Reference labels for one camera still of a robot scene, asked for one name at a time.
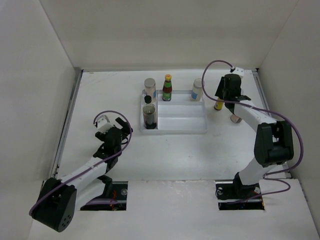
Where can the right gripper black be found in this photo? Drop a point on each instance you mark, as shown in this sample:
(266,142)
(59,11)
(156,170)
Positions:
(219,91)

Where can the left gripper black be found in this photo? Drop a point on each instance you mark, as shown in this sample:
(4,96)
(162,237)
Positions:
(126,130)

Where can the small yellow label bottle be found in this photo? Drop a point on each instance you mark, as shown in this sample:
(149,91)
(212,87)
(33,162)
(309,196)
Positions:
(218,104)

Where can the tall white spice jar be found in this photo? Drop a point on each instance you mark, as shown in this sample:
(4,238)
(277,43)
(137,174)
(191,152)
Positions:
(197,90)

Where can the glass bottle black cap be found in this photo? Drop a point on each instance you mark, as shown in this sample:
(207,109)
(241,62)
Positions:
(149,113)

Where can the yellow cap sauce bottle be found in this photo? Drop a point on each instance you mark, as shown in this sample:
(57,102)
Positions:
(167,88)

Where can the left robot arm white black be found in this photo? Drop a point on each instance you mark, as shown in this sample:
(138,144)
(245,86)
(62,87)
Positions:
(88,187)

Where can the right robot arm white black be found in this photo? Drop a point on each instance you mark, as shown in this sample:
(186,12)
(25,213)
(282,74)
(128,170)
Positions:
(273,140)

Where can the brown jar white lid front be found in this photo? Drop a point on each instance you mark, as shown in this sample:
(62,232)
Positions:
(235,119)

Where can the white divided organizer tray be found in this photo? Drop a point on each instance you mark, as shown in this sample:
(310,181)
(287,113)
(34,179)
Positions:
(179,116)

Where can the white powder jar silver lid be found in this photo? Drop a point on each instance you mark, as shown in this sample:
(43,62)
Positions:
(150,88)

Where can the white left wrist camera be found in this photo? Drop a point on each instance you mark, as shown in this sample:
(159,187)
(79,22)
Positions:
(103,124)

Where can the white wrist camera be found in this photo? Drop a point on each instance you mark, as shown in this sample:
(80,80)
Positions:
(238,71)
(103,124)

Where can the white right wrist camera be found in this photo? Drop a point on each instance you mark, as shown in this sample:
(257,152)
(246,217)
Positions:
(238,71)

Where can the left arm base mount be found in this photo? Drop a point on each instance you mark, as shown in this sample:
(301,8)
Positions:
(117,197)

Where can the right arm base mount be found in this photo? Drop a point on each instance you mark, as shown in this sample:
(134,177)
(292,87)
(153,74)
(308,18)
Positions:
(229,200)

